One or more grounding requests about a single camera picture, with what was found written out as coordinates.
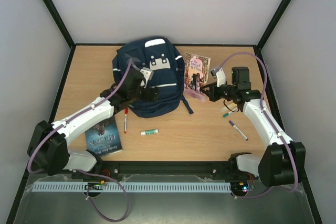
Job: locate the navy blue student backpack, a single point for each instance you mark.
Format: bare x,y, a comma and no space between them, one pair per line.
160,55

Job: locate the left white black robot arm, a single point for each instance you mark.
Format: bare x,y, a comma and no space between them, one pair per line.
49,146

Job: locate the green capped marker pen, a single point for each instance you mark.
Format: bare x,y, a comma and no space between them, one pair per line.
227,114

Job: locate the pink purple paperback book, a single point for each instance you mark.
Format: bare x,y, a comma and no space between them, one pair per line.
196,75

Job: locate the red marker pen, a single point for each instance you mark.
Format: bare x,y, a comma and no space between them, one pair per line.
125,120

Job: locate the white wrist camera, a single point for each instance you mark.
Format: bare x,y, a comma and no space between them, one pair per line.
147,74
219,76

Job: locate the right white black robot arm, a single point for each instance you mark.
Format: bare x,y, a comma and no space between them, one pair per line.
277,143

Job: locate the green white glue stick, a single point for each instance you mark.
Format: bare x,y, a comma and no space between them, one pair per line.
149,132

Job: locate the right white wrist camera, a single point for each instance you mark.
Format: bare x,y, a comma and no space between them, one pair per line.
219,76

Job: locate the yellow highlighter pen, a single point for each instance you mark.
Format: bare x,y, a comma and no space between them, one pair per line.
229,107

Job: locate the light blue slotted cable duct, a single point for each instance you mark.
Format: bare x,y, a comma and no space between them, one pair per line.
132,187

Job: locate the black frame post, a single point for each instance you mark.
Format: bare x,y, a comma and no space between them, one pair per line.
59,22
273,23

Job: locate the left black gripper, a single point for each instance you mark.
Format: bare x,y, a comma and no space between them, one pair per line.
147,97

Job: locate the purple capped marker pen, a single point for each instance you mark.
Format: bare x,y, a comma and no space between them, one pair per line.
238,130

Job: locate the black frame post right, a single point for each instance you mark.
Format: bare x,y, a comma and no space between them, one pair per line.
273,23

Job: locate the black frame post left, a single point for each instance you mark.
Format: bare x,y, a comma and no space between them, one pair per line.
59,22

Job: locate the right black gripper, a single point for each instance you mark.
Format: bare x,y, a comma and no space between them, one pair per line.
214,91

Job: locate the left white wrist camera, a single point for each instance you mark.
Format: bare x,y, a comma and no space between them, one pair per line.
147,74

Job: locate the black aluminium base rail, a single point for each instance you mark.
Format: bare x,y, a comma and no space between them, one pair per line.
168,169

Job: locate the dark Wuthering Heights book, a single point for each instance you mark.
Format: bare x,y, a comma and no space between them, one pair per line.
103,138

